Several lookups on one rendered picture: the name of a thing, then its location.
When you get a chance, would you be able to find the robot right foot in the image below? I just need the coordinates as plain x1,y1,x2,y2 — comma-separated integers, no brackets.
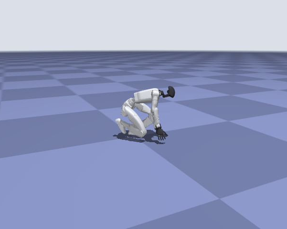
116,118,126,134

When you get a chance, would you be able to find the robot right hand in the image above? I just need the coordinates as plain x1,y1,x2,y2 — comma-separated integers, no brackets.
156,125,167,140

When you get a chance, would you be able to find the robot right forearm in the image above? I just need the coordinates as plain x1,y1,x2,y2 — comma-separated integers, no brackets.
152,108,160,128

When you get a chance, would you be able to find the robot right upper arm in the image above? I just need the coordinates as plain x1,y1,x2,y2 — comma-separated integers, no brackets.
151,90,159,113

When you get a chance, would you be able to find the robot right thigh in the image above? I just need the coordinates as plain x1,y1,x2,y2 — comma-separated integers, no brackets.
121,106,147,136

